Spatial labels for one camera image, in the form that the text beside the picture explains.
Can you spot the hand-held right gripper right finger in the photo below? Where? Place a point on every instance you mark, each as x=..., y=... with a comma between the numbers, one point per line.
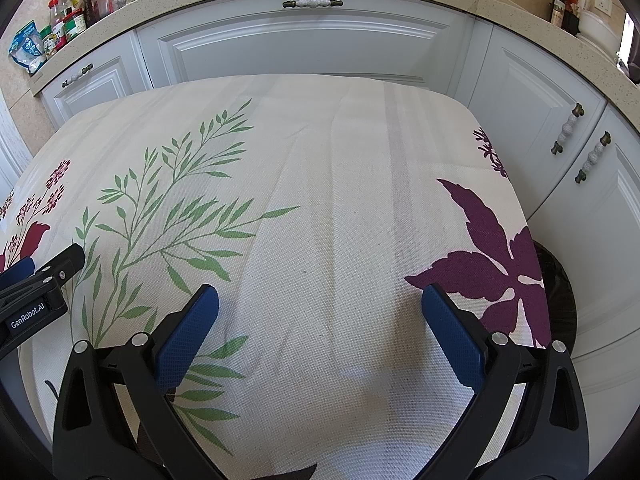
x=452, y=335

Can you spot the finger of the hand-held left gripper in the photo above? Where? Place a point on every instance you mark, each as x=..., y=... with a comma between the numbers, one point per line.
x=67, y=259
x=17, y=270

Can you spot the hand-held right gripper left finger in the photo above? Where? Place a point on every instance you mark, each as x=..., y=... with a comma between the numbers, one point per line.
x=187, y=335

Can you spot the black trash bin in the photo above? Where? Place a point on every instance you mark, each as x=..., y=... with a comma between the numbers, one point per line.
x=560, y=300

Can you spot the white ribbed cabinet panel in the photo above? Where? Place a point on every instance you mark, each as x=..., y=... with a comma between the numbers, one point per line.
x=15, y=150

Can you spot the small white cabinet door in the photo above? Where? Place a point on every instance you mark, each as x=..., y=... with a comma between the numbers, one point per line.
x=100, y=95

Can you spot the floral tablecloth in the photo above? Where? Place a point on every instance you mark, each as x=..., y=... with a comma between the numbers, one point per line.
x=325, y=185

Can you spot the blue white packet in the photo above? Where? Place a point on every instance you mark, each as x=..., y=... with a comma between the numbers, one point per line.
x=27, y=47

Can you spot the group of condiment bottles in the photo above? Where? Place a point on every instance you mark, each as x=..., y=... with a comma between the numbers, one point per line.
x=100, y=0

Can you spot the white cabinet drawer front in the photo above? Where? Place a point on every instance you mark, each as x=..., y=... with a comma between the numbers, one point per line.
x=310, y=45

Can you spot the white lidded pot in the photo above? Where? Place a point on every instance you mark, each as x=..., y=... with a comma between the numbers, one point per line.
x=597, y=32

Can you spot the dark glass bottle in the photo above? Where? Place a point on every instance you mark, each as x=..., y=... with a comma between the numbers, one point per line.
x=558, y=7

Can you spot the red packet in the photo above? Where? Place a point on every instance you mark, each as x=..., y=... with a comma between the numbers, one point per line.
x=574, y=7

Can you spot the white wall socket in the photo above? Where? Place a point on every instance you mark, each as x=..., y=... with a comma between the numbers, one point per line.
x=602, y=4

